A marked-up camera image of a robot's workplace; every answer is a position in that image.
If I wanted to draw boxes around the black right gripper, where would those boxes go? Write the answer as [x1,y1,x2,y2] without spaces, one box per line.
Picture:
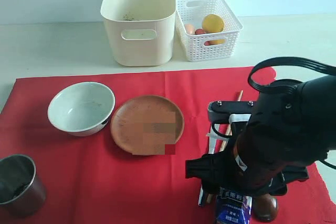
[185,126,328,196]

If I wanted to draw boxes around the blue white milk carton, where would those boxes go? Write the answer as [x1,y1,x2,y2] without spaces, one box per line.
[215,188,253,224]

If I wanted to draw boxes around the red sausage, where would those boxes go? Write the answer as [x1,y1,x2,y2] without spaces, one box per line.
[195,28,210,46]

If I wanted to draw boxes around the yellow lemon with sticker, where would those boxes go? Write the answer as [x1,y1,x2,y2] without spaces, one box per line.
[202,14,225,46]

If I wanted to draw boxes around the brown egg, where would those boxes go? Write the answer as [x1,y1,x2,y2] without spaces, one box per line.
[184,24,195,35]

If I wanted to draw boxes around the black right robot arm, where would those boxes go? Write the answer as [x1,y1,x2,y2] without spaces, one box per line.
[185,76,335,196]

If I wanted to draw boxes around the left wooden chopstick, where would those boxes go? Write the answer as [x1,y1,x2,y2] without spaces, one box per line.
[219,90,243,152]

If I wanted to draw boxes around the wooden chopstick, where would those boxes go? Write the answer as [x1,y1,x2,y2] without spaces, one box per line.
[206,194,213,204]
[219,90,243,152]

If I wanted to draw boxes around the dark wooden spoon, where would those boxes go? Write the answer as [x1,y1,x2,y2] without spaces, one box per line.
[252,194,279,222]

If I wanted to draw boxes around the right wooden chopstick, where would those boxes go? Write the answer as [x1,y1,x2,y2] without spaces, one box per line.
[206,194,213,204]

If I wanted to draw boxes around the silver table knife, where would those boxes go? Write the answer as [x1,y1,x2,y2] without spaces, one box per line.
[198,136,217,207]

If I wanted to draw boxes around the brown wooden plate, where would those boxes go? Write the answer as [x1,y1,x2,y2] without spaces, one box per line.
[110,95,184,156]

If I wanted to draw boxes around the white perforated plastic basket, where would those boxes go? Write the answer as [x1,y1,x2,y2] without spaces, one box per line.
[175,0,243,62]

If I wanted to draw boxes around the red table cloth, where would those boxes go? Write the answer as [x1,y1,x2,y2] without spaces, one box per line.
[0,66,336,224]

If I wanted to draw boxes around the pale green ceramic bowl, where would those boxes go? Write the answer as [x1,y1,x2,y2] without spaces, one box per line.
[47,82,116,137]

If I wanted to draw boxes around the cream plastic bin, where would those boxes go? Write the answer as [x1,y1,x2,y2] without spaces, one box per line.
[100,0,176,67]

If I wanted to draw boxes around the stainless steel cup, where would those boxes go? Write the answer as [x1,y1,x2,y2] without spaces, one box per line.
[1,154,47,217]

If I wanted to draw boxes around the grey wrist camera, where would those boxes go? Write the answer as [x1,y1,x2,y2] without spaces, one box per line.
[207,100,257,124]

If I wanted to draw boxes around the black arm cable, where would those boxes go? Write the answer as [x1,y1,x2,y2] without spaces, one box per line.
[211,56,336,169]

